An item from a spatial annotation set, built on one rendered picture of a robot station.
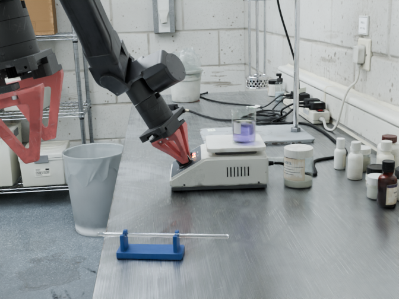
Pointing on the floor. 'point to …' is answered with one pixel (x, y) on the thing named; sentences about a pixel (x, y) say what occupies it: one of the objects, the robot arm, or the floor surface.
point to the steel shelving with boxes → (29, 176)
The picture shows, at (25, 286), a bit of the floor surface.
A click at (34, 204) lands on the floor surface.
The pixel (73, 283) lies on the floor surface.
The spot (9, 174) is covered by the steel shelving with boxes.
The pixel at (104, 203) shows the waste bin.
